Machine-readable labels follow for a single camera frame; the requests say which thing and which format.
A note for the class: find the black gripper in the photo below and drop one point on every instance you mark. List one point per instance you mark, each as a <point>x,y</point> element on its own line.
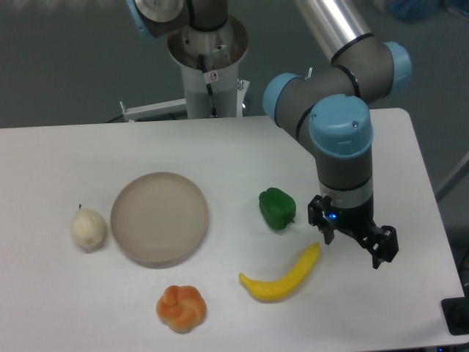
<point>380,242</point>

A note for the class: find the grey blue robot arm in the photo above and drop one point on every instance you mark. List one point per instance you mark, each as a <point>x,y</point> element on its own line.
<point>327,113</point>

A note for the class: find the yellow toy banana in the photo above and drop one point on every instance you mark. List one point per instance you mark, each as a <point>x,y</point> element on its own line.
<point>279,289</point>

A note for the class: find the green toy bell pepper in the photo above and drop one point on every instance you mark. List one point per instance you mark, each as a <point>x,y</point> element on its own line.
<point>277,208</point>

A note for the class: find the black device at table edge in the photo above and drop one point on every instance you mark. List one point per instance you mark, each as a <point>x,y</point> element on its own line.
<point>455,311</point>

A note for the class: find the orange knotted bread roll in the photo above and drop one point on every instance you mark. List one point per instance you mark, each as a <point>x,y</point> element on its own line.
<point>181,308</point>

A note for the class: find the beige round plate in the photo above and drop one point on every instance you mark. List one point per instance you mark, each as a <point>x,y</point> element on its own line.
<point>159,219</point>

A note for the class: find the blue plastic bag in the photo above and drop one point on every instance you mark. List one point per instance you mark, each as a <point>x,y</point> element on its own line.
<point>415,11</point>

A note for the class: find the white toy pear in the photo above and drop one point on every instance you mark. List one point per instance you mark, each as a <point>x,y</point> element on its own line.
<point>88,229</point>

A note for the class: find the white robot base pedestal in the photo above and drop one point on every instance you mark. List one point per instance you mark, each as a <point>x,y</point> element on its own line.
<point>208,64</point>

